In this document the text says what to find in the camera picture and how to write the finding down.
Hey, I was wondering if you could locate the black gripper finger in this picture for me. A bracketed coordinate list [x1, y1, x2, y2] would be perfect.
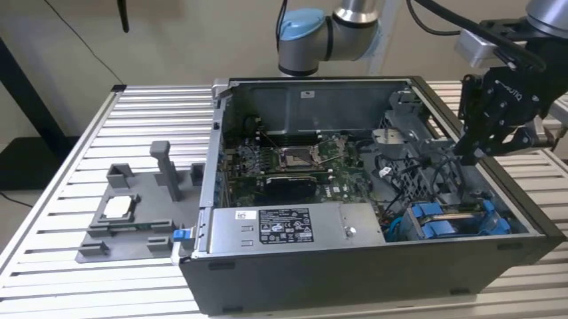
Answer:
[453, 74, 498, 167]
[488, 122, 556, 158]

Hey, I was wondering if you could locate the black disk wire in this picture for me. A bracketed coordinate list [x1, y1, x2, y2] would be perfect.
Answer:
[429, 154, 465, 207]

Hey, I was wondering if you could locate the grey metal disk bay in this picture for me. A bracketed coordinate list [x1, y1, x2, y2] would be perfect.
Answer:
[405, 195, 518, 242]

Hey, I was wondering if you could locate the black RAM slot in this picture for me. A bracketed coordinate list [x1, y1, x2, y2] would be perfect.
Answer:
[261, 130, 323, 140]

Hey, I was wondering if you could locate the grey metal drive cage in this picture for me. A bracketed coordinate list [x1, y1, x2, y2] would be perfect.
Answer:
[371, 89, 458, 161]

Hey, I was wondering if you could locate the green motherboard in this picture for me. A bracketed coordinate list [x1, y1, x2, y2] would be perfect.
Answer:
[220, 132, 378, 209]

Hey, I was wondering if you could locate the metal socket cover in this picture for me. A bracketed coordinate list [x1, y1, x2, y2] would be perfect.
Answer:
[315, 137, 350, 163]

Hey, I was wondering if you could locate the CPU socket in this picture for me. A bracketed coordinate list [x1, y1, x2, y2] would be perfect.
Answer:
[275, 146, 318, 167]

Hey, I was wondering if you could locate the thin metal locking lever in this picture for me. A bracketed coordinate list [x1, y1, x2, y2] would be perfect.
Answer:
[261, 130, 286, 150]

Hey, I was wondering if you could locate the silver power supply with label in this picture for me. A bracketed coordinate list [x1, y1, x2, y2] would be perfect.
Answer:
[207, 203, 386, 259]

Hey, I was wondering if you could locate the open black PC case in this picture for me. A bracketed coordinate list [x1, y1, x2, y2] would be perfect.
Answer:
[170, 75, 568, 316]

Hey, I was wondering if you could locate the grey parts rack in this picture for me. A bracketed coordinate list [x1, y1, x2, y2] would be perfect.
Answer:
[75, 140, 207, 265]

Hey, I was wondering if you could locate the silver CPU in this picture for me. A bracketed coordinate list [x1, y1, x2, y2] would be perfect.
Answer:
[101, 196, 135, 219]

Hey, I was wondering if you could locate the black stand with base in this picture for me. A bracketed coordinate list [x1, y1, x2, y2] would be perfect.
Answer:
[0, 38, 77, 191]

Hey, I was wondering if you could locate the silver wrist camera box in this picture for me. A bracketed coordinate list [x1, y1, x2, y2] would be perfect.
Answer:
[453, 29, 508, 69]

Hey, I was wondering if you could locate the black wire with white tag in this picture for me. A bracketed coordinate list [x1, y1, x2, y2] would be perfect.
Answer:
[374, 154, 402, 215]

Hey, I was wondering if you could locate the thick black cable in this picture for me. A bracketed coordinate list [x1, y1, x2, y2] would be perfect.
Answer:
[406, 0, 548, 72]

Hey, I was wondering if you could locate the blue wire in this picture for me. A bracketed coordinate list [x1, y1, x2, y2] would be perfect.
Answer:
[385, 214, 408, 242]

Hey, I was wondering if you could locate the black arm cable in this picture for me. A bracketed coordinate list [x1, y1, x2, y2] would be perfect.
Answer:
[274, 0, 289, 43]

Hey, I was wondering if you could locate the black hanging strap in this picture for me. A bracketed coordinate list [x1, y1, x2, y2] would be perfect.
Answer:
[116, 0, 131, 34]

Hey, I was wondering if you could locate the thin black wall cable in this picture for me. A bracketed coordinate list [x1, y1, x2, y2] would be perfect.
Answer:
[44, 0, 127, 88]

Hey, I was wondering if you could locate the thin black floor cable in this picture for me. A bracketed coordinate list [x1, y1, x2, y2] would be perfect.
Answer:
[0, 191, 35, 209]

